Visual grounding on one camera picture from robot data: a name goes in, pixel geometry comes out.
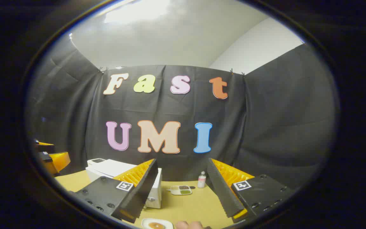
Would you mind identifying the black backdrop cloth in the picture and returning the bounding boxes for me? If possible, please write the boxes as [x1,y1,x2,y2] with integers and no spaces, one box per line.
[27,43,337,191]

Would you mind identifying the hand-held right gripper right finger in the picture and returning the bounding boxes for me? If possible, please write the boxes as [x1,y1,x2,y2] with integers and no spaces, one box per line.
[207,158,295,224]

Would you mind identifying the white microwave oven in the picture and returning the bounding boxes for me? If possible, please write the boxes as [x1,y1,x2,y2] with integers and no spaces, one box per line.
[85,159,163,209]

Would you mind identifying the pale pink rounded object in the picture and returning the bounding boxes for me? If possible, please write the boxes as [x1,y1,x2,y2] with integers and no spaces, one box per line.
[175,221,204,229]

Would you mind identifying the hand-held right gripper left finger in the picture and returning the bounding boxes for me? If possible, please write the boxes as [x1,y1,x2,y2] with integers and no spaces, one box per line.
[70,158,159,224]

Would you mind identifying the white square plate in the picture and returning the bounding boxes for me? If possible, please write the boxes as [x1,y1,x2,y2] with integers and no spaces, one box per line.
[141,218,173,229]

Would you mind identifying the white divided condiment dish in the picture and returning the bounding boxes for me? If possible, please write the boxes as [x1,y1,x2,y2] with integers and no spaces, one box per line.
[170,185,192,195]

